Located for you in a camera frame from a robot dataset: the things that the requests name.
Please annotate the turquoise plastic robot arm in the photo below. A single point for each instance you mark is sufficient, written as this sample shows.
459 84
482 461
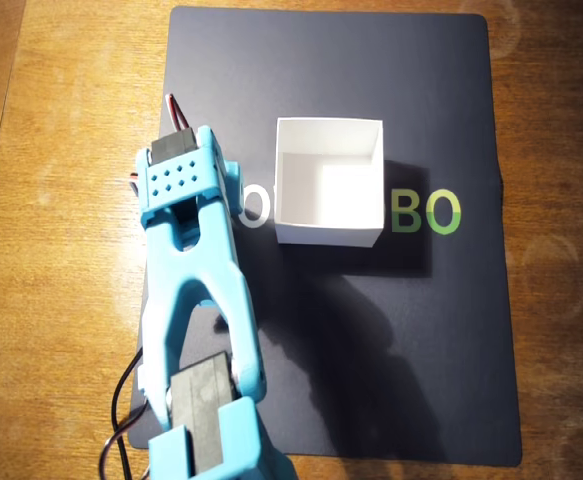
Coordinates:
196 260

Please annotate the white open cardboard box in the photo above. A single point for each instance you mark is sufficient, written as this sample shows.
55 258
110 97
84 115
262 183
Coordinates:
326 235

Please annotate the dark mat with printed letters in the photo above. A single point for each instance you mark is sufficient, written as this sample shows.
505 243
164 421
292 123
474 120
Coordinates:
371 75

